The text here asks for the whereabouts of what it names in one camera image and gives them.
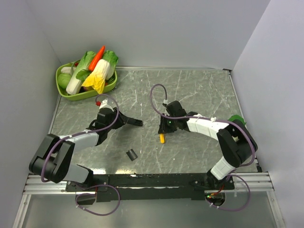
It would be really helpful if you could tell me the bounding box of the yellow handled screwdriver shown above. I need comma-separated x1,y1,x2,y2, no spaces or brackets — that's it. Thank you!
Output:
159,133,165,144

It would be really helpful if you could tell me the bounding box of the black battery cover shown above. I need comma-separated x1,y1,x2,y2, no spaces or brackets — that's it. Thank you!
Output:
126,149,138,161

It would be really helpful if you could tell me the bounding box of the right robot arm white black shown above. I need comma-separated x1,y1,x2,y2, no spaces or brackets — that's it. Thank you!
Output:
158,100,258,189

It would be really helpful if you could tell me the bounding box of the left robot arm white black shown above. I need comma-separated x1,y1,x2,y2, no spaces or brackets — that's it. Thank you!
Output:
29,107,143,191

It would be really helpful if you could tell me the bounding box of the green plastic basket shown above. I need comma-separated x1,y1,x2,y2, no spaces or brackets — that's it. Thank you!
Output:
55,62,118,101

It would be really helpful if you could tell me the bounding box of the yellow white napa cabbage toy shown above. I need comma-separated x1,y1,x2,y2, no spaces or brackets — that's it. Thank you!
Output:
82,59,110,94

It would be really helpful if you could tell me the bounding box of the green white bok choy toy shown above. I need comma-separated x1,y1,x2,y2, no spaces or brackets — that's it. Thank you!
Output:
66,51,96,95

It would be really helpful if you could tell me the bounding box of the round green cabbage toy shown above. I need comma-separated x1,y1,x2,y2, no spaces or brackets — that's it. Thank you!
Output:
57,73,71,89

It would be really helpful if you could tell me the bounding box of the orange toy carrot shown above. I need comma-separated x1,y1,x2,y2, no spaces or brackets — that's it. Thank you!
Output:
88,46,105,71

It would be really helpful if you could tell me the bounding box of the green lettuce toy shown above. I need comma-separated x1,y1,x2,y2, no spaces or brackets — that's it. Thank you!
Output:
103,50,119,80

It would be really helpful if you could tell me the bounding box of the white mushroom toy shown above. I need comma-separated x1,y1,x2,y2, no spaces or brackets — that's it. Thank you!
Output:
60,66,76,75

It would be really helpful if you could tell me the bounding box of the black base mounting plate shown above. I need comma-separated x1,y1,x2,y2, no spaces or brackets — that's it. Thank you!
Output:
66,173,235,202

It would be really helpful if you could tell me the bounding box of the bok choy toy on table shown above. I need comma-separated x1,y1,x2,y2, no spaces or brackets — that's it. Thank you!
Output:
228,114,246,126

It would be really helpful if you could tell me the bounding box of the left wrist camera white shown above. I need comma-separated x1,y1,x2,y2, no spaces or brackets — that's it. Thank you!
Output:
95,99,113,110

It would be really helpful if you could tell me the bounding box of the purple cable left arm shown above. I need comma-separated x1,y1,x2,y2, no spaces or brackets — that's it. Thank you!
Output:
40,94,120,183

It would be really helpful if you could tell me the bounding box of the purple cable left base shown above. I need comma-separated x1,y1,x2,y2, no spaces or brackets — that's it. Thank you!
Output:
75,182,121,216

